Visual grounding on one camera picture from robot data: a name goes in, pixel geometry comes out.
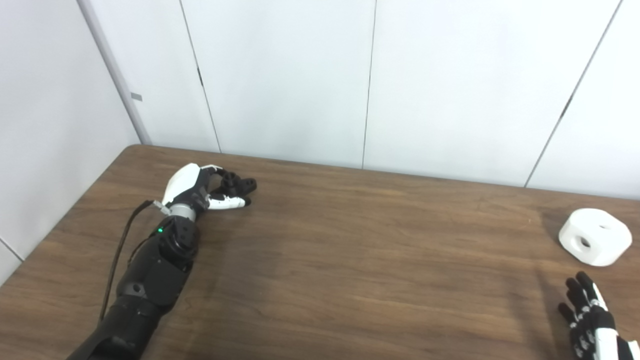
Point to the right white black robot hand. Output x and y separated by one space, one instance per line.
597 330

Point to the black flanged holder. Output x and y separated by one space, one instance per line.
240 185

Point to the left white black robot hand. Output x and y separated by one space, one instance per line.
182 182

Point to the round white piece with holes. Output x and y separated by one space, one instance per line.
600 235

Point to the grey wall corner strip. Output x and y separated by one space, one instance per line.
115 75

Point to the small grey wall label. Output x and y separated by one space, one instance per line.
136 97

